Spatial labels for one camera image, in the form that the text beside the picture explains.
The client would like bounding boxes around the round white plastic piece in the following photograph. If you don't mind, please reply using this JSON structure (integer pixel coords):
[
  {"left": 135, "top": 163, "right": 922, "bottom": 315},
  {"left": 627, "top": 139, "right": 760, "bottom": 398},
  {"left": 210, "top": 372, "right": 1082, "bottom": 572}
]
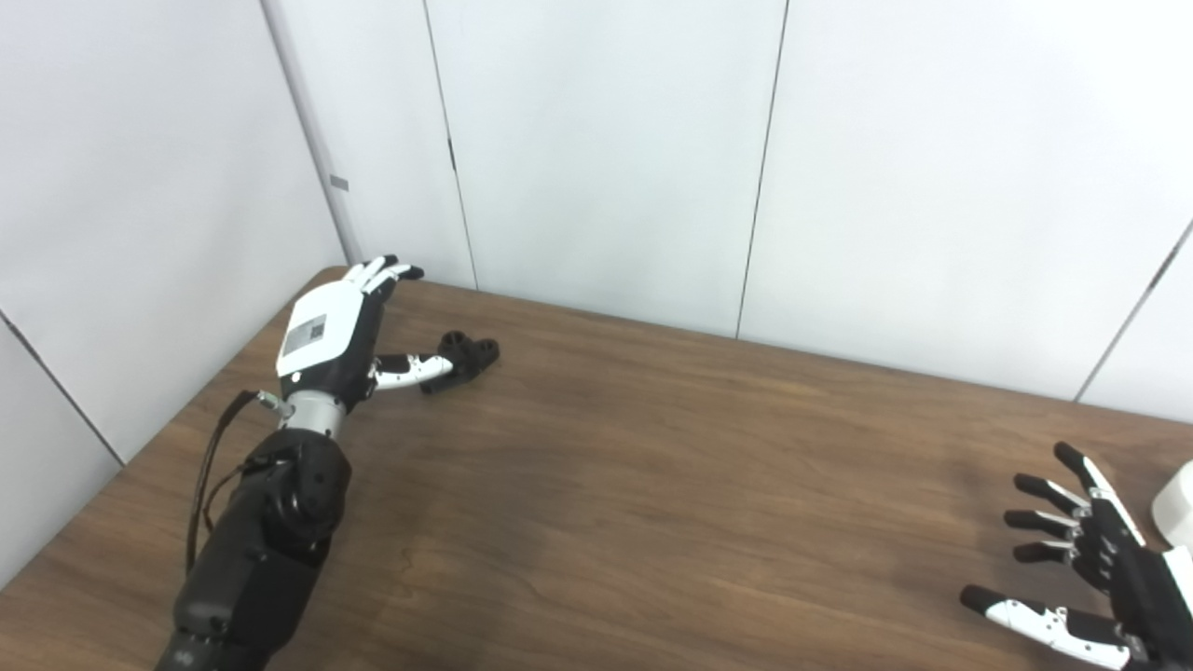
[{"left": 1152, "top": 459, "right": 1193, "bottom": 549}]

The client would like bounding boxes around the black plastic holder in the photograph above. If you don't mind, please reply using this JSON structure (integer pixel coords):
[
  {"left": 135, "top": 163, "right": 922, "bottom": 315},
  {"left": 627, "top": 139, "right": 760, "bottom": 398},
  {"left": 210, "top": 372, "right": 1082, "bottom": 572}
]
[{"left": 419, "top": 330, "right": 501, "bottom": 394}]

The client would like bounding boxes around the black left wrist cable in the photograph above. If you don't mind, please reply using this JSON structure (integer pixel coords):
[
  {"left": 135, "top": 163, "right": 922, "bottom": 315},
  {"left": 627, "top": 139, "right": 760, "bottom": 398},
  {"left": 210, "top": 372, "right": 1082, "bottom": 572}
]
[{"left": 185, "top": 390, "right": 295, "bottom": 574}]

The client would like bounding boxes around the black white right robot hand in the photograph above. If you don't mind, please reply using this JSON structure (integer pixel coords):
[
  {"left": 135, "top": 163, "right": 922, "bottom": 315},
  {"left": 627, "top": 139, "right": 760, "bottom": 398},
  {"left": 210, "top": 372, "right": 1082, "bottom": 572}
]
[{"left": 960, "top": 441, "right": 1193, "bottom": 671}]

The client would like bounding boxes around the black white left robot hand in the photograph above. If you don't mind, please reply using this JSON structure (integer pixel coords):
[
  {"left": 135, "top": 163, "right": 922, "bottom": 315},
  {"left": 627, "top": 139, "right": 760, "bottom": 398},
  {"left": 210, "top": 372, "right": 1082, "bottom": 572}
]
[{"left": 276, "top": 253, "right": 458, "bottom": 416}]

